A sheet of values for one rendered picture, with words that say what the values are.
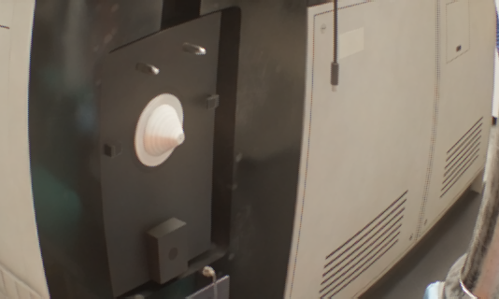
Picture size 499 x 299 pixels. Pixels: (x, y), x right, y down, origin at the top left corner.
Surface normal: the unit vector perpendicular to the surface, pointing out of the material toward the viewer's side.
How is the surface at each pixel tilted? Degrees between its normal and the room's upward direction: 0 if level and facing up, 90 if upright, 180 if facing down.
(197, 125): 90
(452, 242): 0
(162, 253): 90
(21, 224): 90
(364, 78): 90
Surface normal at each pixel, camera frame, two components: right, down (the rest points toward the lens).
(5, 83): -0.60, 0.31
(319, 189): 0.80, 0.29
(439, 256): 0.05, -0.91
